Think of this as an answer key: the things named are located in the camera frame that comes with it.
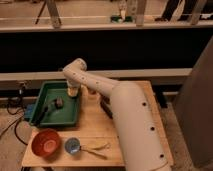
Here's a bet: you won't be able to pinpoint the orange apple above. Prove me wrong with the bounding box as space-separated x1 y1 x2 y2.
68 88 78 97

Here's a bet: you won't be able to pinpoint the blue measuring cup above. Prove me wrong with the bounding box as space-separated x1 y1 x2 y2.
64 137 107 159

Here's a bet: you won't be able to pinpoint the red bowl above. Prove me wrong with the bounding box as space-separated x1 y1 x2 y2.
31 128 61 158

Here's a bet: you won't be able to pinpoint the small metal cup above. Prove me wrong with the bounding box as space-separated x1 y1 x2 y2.
87 88 97 95

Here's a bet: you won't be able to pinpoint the green object on ledge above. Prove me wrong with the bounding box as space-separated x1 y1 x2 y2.
110 15 133 23

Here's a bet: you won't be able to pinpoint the dark green cucumber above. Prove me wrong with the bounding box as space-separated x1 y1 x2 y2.
100 101 113 119

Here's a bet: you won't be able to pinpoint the black dish brush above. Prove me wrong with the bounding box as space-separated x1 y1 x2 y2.
34 97 63 126

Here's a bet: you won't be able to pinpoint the black cables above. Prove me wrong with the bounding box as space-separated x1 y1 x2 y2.
0 96 29 147

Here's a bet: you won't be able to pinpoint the blue power box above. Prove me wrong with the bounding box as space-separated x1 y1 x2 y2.
24 104 34 121

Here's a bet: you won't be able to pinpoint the green plastic tray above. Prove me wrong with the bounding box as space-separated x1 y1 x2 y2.
30 81 81 127

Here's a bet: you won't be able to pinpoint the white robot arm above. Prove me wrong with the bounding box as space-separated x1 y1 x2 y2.
62 58 171 171

